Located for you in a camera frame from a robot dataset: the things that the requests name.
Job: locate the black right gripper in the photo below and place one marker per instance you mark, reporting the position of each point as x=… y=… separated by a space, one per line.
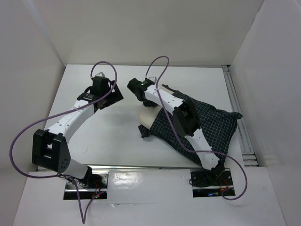
x=148 y=103

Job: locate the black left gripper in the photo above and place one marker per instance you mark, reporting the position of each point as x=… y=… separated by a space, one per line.
x=115 y=96

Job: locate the cream white pillow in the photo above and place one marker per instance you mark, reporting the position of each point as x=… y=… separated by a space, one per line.
x=147 y=115

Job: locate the dark plaid pillowcase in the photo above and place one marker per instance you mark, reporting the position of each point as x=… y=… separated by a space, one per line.
x=218 y=127

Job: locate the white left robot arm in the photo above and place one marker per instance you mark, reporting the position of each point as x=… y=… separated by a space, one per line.
x=50 y=147

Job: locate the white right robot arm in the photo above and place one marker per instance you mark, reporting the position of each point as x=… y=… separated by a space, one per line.
x=184 y=122

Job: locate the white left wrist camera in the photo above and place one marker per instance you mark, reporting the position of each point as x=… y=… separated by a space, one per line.
x=100 y=74

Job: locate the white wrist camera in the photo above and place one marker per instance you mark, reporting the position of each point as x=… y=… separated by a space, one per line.
x=152 y=78
x=100 y=74

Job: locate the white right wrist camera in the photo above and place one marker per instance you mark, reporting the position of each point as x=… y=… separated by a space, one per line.
x=152 y=78

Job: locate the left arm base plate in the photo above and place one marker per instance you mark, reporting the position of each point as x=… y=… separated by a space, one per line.
x=98 y=188

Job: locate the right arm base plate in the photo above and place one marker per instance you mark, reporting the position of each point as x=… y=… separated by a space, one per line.
x=204 y=185

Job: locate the aluminium frame rail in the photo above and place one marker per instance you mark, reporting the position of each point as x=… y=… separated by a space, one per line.
x=111 y=136

